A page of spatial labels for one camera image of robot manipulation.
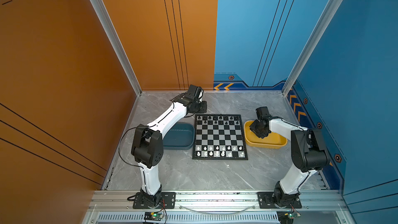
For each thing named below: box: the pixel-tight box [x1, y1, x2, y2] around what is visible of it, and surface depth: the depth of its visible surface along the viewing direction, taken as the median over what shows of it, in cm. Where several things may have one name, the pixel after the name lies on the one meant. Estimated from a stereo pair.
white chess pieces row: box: [196, 145, 244, 157], surface depth 89 cm
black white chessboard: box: [192, 113, 249, 161], surface depth 94 cm
